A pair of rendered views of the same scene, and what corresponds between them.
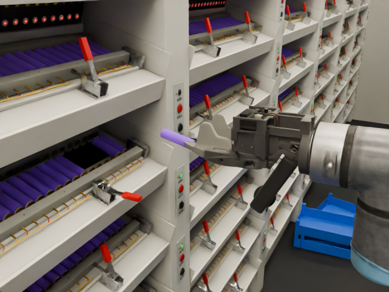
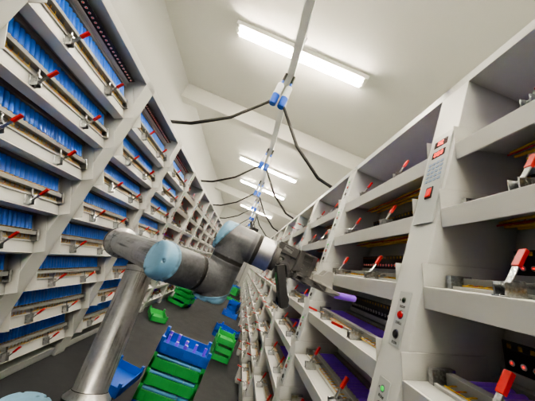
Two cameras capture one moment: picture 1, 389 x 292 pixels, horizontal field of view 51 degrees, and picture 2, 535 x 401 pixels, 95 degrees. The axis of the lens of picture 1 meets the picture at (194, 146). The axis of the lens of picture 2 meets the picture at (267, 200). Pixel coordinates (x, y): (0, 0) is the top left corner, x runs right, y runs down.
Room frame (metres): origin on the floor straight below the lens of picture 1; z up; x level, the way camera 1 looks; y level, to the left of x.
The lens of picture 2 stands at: (1.15, -0.58, 1.02)
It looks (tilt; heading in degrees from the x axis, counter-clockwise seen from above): 15 degrees up; 152
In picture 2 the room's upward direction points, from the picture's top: 23 degrees clockwise
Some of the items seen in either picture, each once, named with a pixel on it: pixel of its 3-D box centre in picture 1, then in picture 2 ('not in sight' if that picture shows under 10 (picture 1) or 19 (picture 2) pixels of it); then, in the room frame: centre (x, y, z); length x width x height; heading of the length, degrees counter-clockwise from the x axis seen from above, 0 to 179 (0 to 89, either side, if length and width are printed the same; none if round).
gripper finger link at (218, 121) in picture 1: (217, 131); (327, 282); (0.65, -0.04, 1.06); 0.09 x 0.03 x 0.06; 58
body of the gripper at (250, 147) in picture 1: (273, 141); (292, 263); (0.58, -0.12, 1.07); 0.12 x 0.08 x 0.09; 62
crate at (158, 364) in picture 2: not in sight; (179, 360); (-0.38, 0.11, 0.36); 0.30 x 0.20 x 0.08; 69
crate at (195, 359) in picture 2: not in sight; (185, 346); (-0.38, 0.11, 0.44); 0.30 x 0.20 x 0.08; 69
